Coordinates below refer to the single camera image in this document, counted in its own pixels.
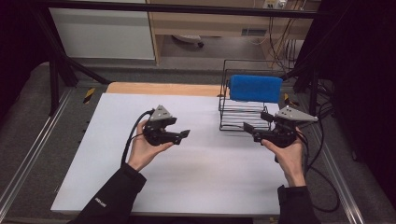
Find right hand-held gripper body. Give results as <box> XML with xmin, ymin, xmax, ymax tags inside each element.
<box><xmin>253</xmin><ymin>105</ymin><xmax>319</xmax><ymax>149</ymax></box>

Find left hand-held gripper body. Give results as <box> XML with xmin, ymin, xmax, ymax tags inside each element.
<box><xmin>143</xmin><ymin>105</ymin><xmax>183</xmax><ymax>147</ymax></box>

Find black wire rack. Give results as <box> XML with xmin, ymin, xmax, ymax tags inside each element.
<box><xmin>218</xmin><ymin>58</ymin><xmax>289</xmax><ymax>133</ymax></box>

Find blue towel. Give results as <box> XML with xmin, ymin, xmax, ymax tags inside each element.
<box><xmin>228</xmin><ymin>74</ymin><xmax>284</xmax><ymax>105</ymax></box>

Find person's left hand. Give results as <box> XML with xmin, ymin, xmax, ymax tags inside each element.
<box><xmin>127</xmin><ymin>119</ymin><xmax>176</xmax><ymax>173</ymax></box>

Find person's right hand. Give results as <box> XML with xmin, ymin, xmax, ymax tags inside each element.
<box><xmin>261</xmin><ymin>126</ymin><xmax>308</xmax><ymax>189</ymax></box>

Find yellow black tape strip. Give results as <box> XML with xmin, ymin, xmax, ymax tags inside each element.
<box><xmin>82</xmin><ymin>87</ymin><xmax>96</xmax><ymax>105</ymax></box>
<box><xmin>282</xmin><ymin>92</ymin><xmax>300</xmax><ymax>107</ymax></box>

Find black metal stand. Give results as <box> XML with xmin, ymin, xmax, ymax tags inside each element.
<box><xmin>264</xmin><ymin>60</ymin><xmax>332</xmax><ymax>123</ymax></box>
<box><xmin>31</xmin><ymin>6</ymin><xmax>112</xmax><ymax>117</ymax></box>

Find office chair base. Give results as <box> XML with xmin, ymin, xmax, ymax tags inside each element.
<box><xmin>172</xmin><ymin>34</ymin><xmax>205</xmax><ymax>49</ymax></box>

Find black curtain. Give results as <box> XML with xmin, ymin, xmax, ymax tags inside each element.
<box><xmin>320</xmin><ymin>0</ymin><xmax>396</xmax><ymax>207</ymax></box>
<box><xmin>0</xmin><ymin>0</ymin><xmax>49</xmax><ymax>123</ymax></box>

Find light wooden desk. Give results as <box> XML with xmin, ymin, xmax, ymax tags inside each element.
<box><xmin>146</xmin><ymin>0</ymin><xmax>321</xmax><ymax>65</ymax></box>

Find white cabinet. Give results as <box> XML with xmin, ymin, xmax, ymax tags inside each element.
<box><xmin>47</xmin><ymin>7</ymin><xmax>156</xmax><ymax>61</ymax></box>

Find black metal crossbar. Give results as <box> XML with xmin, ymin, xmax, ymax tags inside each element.
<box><xmin>40</xmin><ymin>0</ymin><xmax>325</xmax><ymax>19</ymax></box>

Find white power strip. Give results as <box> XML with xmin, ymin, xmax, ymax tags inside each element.
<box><xmin>262</xmin><ymin>0</ymin><xmax>288</xmax><ymax>9</ymax></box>

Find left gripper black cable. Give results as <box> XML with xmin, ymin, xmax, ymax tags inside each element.
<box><xmin>120</xmin><ymin>108</ymin><xmax>156</xmax><ymax>168</ymax></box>

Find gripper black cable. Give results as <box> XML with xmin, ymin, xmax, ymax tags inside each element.
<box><xmin>295</xmin><ymin>129</ymin><xmax>341</xmax><ymax>214</ymax></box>
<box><xmin>120</xmin><ymin>108</ymin><xmax>156</xmax><ymax>168</ymax></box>

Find black floor cables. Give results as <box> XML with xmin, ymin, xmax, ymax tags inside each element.
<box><xmin>298</xmin><ymin>78</ymin><xmax>336</xmax><ymax>133</ymax></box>

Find hanging cable bundle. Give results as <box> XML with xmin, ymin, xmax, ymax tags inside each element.
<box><xmin>266</xmin><ymin>17</ymin><xmax>301</xmax><ymax>73</ymax></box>

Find aluminium rail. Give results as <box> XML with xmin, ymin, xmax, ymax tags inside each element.
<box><xmin>0</xmin><ymin>88</ymin><xmax>75</xmax><ymax>213</ymax></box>
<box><xmin>306</xmin><ymin>124</ymin><xmax>366</xmax><ymax>224</ymax></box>

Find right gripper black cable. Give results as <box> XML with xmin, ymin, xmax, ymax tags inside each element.
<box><xmin>295</xmin><ymin>129</ymin><xmax>341</xmax><ymax>214</ymax></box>

